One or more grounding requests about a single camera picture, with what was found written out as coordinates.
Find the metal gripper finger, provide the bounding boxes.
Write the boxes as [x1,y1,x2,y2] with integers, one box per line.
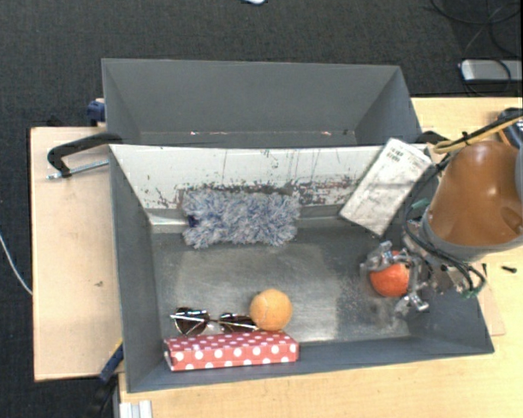
[359,240,414,274]
[390,261,431,318]

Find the red-orange ball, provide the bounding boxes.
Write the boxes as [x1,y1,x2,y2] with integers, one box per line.
[368,249,412,299]

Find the white printed packet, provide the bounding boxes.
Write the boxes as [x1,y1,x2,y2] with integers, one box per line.
[336,136,437,239]

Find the pale orange ball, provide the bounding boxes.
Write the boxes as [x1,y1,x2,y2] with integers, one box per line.
[248,287,295,334]

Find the grey metal bin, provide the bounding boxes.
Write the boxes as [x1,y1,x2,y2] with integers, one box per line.
[100,45,496,394]

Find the blue and white fluffy cloth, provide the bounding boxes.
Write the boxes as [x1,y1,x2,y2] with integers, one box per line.
[180,182,304,251]

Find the red white-dotted box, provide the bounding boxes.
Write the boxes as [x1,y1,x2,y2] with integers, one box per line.
[163,330,301,373]

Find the sunglasses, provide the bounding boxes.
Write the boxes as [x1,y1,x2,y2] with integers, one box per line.
[168,304,261,338]

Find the pale wood board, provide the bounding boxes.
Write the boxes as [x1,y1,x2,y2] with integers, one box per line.
[25,122,125,382]

